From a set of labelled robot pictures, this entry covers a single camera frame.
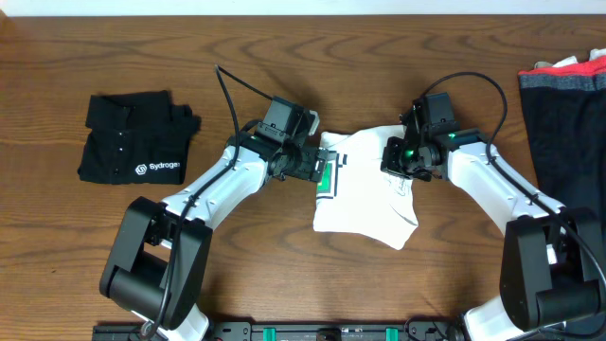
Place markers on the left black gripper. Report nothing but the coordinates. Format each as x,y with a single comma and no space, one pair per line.
303,170

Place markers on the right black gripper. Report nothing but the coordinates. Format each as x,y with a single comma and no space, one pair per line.
390,164

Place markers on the white t-shirt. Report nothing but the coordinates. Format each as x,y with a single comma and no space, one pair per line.
355,196

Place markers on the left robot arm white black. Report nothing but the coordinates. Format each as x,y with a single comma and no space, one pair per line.
157,263

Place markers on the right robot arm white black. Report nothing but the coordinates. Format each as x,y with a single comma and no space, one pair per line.
552,272

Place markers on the black garment with red band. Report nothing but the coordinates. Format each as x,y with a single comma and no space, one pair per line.
564,112

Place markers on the folded black shirt with logo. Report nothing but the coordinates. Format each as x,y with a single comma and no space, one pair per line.
137,138

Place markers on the white cloth under pile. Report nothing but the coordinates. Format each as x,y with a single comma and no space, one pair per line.
593,55

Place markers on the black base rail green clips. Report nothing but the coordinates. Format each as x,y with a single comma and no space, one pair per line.
413,329

